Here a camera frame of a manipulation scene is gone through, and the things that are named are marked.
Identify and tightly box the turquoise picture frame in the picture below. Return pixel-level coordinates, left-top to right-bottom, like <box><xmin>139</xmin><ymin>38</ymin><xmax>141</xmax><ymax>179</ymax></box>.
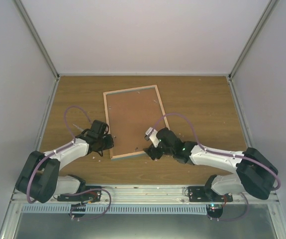
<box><xmin>103</xmin><ymin>85</ymin><xmax>165</xmax><ymax>160</ymax></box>

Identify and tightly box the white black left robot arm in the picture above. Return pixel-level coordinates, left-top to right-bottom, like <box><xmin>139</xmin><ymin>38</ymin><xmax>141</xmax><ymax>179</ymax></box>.
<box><xmin>15</xmin><ymin>120</ymin><xmax>113</xmax><ymax>203</ymax></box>

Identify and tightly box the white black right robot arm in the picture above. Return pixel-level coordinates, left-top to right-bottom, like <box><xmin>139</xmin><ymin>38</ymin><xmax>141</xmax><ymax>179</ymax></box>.
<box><xmin>144</xmin><ymin>127</ymin><xmax>279</xmax><ymax>202</ymax></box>

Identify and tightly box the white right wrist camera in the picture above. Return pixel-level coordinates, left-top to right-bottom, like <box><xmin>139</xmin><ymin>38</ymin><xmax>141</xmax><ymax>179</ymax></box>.
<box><xmin>144</xmin><ymin>127</ymin><xmax>160</xmax><ymax>148</ymax></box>

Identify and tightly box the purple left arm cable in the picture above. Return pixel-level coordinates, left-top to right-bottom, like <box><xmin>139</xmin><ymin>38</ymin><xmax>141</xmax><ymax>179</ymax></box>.
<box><xmin>26</xmin><ymin>106</ymin><xmax>94</xmax><ymax>204</ymax></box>

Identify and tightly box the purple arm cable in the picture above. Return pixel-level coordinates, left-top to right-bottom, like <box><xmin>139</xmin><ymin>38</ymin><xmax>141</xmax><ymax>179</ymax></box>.
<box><xmin>152</xmin><ymin>113</ymin><xmax>282</xmax><ymax>191</ymax></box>
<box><xmin>26</xmin><ymin>106</ymin><xmax>94</xmax><ymax>204</ymax></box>

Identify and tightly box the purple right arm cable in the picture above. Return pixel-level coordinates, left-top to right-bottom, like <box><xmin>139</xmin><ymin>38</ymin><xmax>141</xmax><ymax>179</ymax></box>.
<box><xmin>152</xmin><ymin>113</ymin><xmax>282</xmax><ymax>191</ymax></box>

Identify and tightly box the aluminium front rail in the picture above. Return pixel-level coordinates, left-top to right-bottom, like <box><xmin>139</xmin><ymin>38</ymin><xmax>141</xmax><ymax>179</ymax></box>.
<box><xmin>10</xmin><ymin>184</ymin><xmax>279</xmax><ymax>205</ymax></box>

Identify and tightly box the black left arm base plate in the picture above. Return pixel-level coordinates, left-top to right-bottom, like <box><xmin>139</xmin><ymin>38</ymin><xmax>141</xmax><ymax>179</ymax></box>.
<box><xmin>54</xmin><ymin>185</ymin><xmax>101</xmax><ymax>203</ymax></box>

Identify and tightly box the grey slotted cable duct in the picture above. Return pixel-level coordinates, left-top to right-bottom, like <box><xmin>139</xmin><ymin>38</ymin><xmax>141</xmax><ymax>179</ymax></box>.
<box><xmin>21</xmin><ymin>204</ymin><xmax>207</xmax><ymax>215</ymax></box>

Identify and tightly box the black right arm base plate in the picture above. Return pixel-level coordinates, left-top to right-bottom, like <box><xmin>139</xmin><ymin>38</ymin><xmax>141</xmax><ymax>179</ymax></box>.
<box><xmin>184</xmin><ymin>186</ymin><xmax>233</xmax><ymax>203</ymax></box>

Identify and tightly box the aluminium corner post left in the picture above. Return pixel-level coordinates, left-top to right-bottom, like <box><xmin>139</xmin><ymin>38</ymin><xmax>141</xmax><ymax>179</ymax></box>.
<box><xmin>13</xmin><ymin>0</ymin><xmax>60</xmax><ymax>81</ymax></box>

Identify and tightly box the aluminium corner post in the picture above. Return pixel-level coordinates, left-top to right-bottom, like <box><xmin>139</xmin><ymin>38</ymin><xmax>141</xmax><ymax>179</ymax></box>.
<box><xmin>13</xmin><ymin>0</ymin><xmax>60</xmax><ymax>81</ymax></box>
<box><xmin>228</xmin><ymin>0</ymin><xmax>279</xmax><ymax>81</ymax></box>

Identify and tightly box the aluminium corner post right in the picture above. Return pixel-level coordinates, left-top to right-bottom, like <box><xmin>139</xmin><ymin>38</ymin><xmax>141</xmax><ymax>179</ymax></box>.
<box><xmin>228</xmin><ymin>0</ymin><xmax>279</xmax><ymax>81</ymax></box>

